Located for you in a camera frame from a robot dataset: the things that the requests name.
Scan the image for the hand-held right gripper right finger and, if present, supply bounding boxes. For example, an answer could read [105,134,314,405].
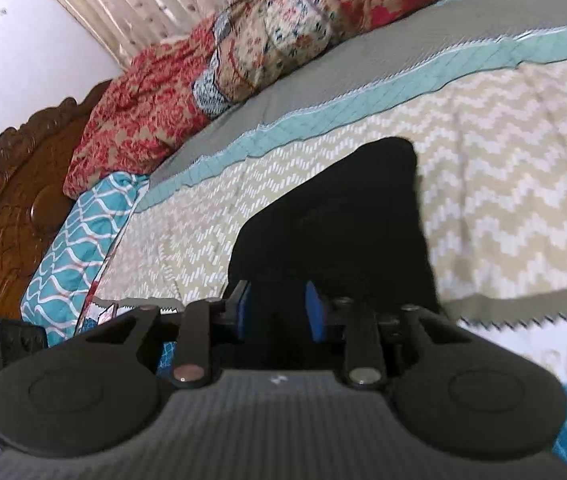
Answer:
[305,281,464,390]

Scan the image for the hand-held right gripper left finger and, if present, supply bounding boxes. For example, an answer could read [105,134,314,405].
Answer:
[81,280,253,390]

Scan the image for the black pants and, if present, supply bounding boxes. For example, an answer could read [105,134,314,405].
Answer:
[228,137,445,361]

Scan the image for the teal wave pattern pillow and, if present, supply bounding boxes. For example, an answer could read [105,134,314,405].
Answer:
[20,171,150,350]

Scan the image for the carved wooden headboard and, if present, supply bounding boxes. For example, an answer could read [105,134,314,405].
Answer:
[0,79,115,413]

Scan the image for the patterned bedsheet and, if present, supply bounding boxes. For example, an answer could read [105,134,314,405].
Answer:
[78,0,567,466]

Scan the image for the red floral patchwork quilt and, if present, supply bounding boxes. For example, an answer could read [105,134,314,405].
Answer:
[62,0,494,200]

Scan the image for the beige leaf print curtain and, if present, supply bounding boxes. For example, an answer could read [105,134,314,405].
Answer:
[18,0,317,70]

